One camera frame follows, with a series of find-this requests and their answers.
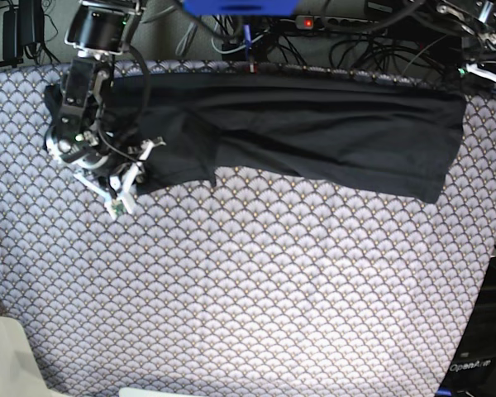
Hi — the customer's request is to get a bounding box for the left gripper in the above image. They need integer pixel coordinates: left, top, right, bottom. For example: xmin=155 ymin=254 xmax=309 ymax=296
xmin=458 ymin=61 xmax=496 ymax=84

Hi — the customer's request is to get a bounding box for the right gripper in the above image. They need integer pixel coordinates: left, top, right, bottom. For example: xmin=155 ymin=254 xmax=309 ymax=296
xmin=74 ymin=136 xmax=166 ymax=207

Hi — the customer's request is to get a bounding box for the dark navy T-shirt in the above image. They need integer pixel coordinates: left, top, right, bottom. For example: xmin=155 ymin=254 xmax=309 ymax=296
xmin=43 ymin=70 xmax=468 ymax=204

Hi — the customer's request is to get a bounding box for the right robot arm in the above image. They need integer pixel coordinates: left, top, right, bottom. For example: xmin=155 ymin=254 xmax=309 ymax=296
xmin=45 ymin=1 xmax=165 ymax=218

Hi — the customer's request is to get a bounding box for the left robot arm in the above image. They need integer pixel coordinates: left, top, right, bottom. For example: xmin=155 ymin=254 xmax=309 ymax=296
xmin=394 ymin=1 xmax=496 ymax=93

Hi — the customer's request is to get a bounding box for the fan-patterned tablecloth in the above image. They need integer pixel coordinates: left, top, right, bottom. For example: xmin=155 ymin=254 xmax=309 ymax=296
xmin=0 ymin=65 xmax=496 ymax=396

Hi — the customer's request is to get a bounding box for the white power strip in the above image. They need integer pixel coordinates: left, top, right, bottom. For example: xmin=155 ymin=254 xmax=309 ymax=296
xmin=292 ymin=15 xmax=377 ymax=34

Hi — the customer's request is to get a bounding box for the black adapter on floor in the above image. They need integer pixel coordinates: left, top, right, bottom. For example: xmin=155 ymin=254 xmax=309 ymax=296
xmin=2 ymin=0 xmax=45 ymax=60

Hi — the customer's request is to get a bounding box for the beige cardboard box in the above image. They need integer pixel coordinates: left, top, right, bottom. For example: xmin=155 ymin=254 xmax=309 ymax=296
xmin=0 ymin=315 xmax=51 ymax=396

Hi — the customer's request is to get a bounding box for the black OpenArm box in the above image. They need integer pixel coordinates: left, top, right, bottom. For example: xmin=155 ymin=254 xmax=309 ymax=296
xmin=436 ymin=257 xmax=496 ymax=396

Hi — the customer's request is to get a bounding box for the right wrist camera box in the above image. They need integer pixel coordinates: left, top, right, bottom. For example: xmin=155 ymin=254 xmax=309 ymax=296
xmin=104 ymin=197 xmax=136 ymax=220

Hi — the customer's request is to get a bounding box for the blue-handled red clamp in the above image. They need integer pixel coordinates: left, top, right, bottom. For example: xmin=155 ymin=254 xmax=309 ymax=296
xmin=243 ymin=24 xmax=259 ymax=74

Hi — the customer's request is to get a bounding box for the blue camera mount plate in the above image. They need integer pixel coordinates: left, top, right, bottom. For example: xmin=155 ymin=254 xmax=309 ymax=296
xmin=183 ymin=0 xmax=298 ymax=17

